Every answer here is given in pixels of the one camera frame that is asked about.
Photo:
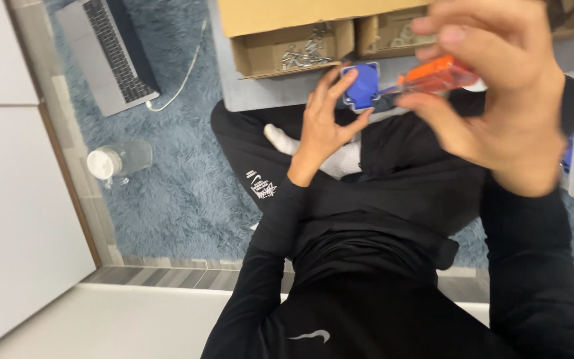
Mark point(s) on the person's right hand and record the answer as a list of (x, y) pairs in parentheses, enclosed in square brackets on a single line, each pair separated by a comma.
[(511, 99)]

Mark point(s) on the person's left hand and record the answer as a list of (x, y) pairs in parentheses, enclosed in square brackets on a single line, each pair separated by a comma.
[(317, 134)]

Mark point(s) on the blue plastic socket part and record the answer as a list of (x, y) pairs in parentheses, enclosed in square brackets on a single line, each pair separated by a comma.
[(361, 87)]

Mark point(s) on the white sock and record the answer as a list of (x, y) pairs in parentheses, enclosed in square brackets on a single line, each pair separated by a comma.
[(339, 162)]

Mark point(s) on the grey low table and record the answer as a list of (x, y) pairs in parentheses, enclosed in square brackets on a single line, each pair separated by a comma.
[(267, 92)]

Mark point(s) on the pile of metal screws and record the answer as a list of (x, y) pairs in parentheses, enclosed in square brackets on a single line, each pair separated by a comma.
[(307, 57)]

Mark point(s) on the small cardboard box with screws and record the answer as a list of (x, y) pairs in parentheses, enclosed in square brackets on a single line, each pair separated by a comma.
[(262, 55)]

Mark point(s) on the small cardboard box with fittings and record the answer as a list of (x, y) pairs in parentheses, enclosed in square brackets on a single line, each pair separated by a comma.
[(371, 35)]

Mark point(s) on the black trousers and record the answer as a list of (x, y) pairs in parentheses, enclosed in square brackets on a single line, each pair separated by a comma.
[(416, 189)]

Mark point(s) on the pile of silver fittings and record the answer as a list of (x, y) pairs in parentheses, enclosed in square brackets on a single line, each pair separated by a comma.
[(406, 37)]

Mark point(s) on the large cardboard box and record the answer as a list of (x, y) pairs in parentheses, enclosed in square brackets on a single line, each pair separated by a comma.
[(292, 15)]

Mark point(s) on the blue shaggy rug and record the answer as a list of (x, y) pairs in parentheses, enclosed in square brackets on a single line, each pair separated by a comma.
[(182, 199)]

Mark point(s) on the black long sleeve shirt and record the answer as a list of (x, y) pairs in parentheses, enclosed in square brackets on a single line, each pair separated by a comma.
[(366, 309)]

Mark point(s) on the clear jar with white lid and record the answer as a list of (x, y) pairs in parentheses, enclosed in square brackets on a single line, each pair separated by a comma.
[(127, 157)]

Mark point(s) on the grey laptop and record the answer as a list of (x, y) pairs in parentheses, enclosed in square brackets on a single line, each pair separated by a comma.
[(92, 55)]

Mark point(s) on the white cabinet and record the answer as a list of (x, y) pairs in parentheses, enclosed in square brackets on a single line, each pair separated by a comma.
[(8, 199)]

